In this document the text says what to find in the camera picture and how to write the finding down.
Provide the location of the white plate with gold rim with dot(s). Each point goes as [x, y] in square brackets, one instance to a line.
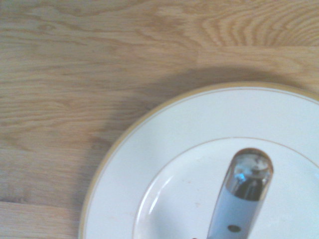
[174, 129]

